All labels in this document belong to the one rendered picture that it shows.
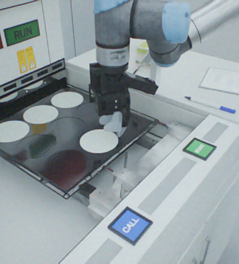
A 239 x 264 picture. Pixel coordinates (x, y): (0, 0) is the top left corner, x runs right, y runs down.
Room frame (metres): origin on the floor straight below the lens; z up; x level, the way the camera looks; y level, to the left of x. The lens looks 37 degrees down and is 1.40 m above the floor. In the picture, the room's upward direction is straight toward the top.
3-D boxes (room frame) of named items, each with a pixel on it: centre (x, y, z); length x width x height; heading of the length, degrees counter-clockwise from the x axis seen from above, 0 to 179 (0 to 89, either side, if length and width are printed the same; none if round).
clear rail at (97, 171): (0.61, 0.00, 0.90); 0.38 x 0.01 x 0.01; 142
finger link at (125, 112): (0.65, -0.01, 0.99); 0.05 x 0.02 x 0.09; 21
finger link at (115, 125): (0.65, 0.01, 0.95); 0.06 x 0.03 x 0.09; 111
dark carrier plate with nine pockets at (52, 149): (0.72, 0.14, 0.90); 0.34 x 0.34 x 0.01; 52
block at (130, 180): (0.51, -0.03, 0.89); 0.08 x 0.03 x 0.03; 52
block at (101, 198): (0.44, 0.02, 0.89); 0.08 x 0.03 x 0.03; 52
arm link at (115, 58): (0.67, 0.01, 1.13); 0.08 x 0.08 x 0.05
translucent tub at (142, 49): (0.99, -0.11, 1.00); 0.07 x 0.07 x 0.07; 56
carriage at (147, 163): (0.57, -0.08, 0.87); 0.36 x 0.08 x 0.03; 142
